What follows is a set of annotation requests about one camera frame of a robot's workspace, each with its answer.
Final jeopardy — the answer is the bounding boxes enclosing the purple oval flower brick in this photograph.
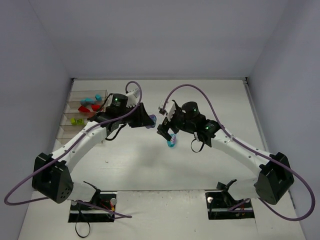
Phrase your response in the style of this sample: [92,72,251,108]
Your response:
[146,114,158,130]

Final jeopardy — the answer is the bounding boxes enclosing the teal oval frog brick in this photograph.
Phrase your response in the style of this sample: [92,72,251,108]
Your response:
[166,133,177,148]

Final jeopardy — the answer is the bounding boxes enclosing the teal long brick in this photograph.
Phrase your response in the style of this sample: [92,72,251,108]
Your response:
[80,98,96,106]

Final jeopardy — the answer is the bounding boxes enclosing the small green brick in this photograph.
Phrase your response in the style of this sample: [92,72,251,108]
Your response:
[76,118,84,125]

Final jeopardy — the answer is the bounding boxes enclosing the green square brick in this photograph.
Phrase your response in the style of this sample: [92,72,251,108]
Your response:
[70,118,77,126]

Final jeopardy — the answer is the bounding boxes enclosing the teal cube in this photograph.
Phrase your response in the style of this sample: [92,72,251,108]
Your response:
[95,94,102,102]

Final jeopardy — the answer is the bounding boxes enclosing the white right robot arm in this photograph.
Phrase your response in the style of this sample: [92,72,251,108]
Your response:
[157,100,294,205]

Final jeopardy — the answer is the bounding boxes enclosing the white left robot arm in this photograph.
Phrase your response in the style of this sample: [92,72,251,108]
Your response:
[31,89,154,204]

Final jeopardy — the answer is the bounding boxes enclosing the clear acrylic sorting container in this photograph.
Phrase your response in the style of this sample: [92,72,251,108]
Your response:
[56,89,108,146]

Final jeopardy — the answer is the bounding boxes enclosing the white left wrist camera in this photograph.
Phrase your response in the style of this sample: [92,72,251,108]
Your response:
[126,88,141,108]

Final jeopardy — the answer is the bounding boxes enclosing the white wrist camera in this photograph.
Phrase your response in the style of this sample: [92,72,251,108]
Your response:
[158,100,177,122]
[126,88,141,108]

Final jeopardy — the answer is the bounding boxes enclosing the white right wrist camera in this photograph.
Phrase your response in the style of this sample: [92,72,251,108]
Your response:
[158,100,177,122]

